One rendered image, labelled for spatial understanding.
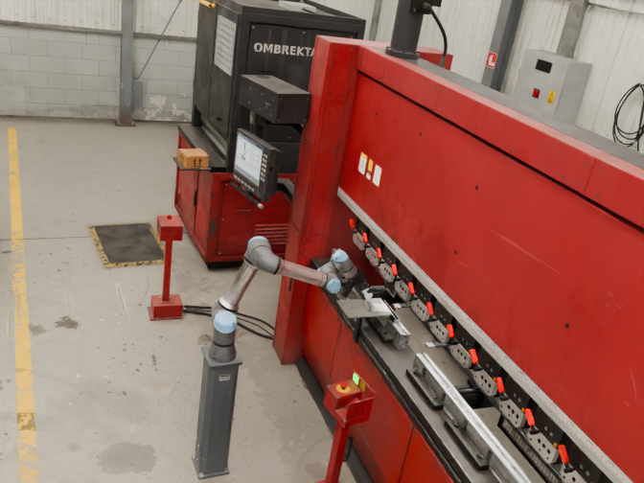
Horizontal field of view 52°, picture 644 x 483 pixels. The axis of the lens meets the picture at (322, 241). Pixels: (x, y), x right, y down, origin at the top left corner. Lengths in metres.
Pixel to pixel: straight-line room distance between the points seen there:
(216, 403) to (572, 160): 2.19
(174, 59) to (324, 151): 6.30
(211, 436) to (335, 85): 2.16
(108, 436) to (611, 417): 2.85
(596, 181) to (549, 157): 0.25
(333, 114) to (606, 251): 2.21
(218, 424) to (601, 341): 2.12
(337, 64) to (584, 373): 2.37
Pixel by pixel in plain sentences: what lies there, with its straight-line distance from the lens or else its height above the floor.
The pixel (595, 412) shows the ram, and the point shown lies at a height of 1.50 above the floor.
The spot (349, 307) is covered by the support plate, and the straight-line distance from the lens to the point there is 3.68.
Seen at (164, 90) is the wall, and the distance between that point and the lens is 10.31.
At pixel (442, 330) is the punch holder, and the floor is 1.23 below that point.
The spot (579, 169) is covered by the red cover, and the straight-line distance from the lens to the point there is 2.45.
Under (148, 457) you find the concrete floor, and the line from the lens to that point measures 4.08.
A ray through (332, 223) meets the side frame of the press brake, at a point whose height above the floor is 1.13.
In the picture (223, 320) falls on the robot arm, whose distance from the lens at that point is 3.41.
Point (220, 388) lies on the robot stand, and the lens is 3.58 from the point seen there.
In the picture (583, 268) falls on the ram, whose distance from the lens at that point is 2.46.
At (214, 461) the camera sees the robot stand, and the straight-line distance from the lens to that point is 3.91.
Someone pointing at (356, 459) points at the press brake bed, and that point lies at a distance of 4.15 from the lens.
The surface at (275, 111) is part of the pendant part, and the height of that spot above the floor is 1.83.
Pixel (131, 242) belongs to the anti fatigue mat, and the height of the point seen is 0.02.
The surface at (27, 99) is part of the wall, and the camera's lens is 10.15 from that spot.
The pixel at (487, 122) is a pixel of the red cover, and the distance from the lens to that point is 2.88.
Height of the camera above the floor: 2.80
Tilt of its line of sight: 24 degrees down
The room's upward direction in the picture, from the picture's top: 9 degrees clockwise
